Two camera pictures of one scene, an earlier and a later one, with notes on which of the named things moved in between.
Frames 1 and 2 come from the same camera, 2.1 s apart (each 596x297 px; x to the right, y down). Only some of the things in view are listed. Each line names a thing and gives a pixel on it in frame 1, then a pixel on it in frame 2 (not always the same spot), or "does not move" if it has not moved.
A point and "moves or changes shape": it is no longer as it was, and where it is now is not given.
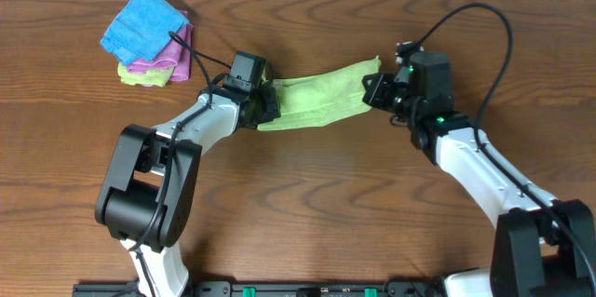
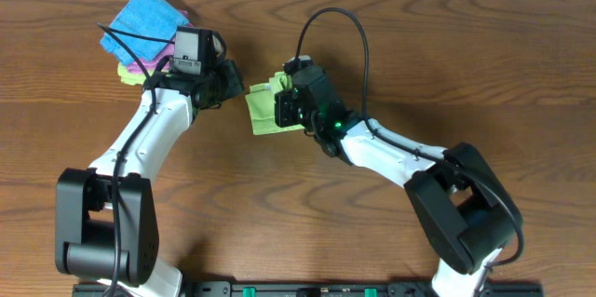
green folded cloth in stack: [153, 77] does not move
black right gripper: [379, 90] -> [283, 108]
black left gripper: [268, 102] -> [232, 81]
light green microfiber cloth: [321, 99] moves or changes shape
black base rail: [271, 289] does not move
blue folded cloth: [142, 32] does not move
